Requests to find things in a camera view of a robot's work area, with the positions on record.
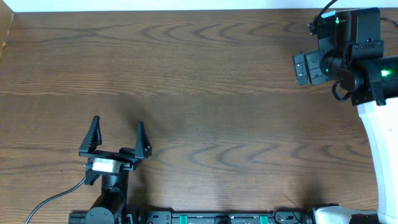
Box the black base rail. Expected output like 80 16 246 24
68 207 318 224

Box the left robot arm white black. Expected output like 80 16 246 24
69 116 152 224

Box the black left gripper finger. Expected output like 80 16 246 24
135 119 152 159
79 116 102 153

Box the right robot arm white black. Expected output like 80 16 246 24
294 7 397 223

